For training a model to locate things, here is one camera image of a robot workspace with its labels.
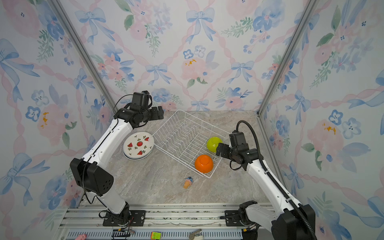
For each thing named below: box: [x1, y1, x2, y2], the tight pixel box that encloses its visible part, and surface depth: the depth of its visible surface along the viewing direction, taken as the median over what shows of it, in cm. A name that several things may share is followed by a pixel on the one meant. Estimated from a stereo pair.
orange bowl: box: [194, 154, 214, 174], surface depth 88 cm
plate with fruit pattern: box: [123, 131, 155, 161], surface depth 99 cm
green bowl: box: [206, 136, 223, 153], surface depth 97 cm
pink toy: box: [75, 234, 87, 240], surface depth 69 cm
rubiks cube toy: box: [150, 231, 162, 240], surface depth 69 cm
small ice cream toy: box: [183, 176, 194, 189], surface depth 85 cm
